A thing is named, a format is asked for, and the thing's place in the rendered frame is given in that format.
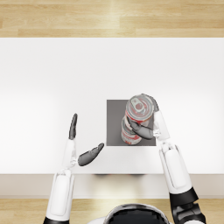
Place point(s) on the red can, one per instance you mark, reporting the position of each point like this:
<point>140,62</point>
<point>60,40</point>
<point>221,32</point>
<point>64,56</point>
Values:
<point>130,135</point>
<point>139,108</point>

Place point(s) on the dark grey square mat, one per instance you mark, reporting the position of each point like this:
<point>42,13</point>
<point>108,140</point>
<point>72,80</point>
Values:
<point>114,124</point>

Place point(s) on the dark round robot body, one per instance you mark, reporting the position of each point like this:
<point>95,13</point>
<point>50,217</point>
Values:
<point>136,215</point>

